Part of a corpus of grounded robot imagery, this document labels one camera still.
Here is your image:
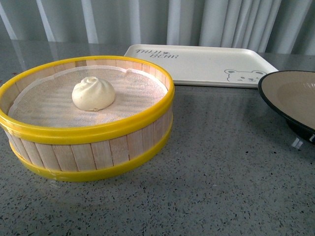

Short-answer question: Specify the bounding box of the tan plate with black rim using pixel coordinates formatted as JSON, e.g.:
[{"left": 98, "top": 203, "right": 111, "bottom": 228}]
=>
[{"left": 258, "top": 70, "right": 315, "bottom": 144}]

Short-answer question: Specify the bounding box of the white mesh steamer liner cloth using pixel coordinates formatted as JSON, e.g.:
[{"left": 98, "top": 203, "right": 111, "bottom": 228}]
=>
[{"left": 8, "top": 65, "right": 167, "bottom": 128}]

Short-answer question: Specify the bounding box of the white steamed bun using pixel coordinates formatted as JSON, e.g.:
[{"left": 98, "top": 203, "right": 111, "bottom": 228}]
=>
[{"left": 72, "top": 76, "right": 115, "bottom": 111}]

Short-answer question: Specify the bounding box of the yellow rimmed bamboo steamer basket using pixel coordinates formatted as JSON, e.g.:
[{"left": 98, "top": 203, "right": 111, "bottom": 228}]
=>
[{"left": 0, "top": 56, "right": 175, "bottom": 181}]

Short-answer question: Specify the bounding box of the cream bear print tray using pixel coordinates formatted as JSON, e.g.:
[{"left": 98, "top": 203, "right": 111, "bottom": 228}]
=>
[{"left": 125, "top": 44, "right": 277, "bottom": 88}]

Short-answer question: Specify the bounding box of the grey pleated curtain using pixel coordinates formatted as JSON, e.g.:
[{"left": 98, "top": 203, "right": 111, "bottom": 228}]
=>
[{"left": 0, "top": 0, "right": 315, "bottom": 55}]

